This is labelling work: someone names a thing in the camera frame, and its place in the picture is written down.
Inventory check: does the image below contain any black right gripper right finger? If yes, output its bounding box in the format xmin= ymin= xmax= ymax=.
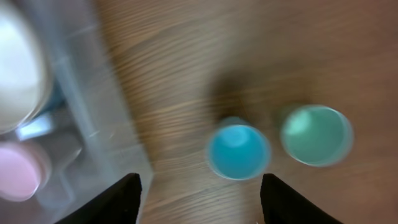
xmin=260 ymin=174 xmax=341 ymax=224

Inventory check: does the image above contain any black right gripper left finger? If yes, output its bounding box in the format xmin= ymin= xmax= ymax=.
xmin=57 ymin=173 xmax=142 ymax=224

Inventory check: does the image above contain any pink small cup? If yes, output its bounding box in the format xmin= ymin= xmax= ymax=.
xmin=1 ymin=141 xmax=52 ymax=202

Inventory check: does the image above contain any cream bowl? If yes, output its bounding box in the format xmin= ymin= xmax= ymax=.
xmin=1 ymin=1 xmax=54 ymax=134

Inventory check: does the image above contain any clear plastic storage container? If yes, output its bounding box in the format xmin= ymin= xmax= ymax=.
xmin=1 ymin=1 xmax=154 ymax=223

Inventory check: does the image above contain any white label in container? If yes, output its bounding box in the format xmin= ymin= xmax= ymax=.
xmin=15 ymin=113 xmax=55 ymax=141

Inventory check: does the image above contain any light blue small cup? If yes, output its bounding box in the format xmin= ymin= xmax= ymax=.
xmin=205 ymin=116 xmax=272 ymax=180

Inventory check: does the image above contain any mint green small cup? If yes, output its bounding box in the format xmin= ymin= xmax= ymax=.
xmin=279 ymin=105 xmax=354 ymax=167

